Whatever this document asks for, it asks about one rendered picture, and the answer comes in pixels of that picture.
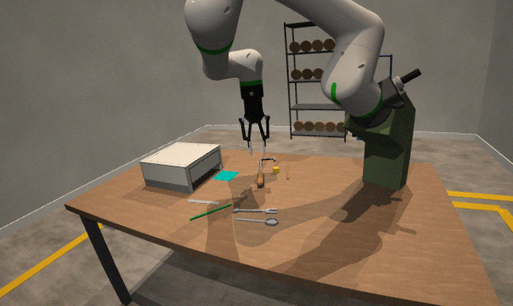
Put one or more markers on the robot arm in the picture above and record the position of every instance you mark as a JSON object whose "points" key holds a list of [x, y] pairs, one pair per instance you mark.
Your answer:
{"points": [[347, 80]]}

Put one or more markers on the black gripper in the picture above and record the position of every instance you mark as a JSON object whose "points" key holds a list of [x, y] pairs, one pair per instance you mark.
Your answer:
{"points": [[254, 114]]}

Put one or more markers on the grey combination wrench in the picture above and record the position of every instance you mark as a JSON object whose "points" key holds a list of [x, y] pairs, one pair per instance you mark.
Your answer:
{"points": [[255, 210]]}

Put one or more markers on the teal square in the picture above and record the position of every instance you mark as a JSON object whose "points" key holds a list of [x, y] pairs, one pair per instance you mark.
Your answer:
{"points": [[226, 175]]}

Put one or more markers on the grey metal spoon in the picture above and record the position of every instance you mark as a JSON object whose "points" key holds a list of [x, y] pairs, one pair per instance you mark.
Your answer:
{"points": [[268, 221]]}

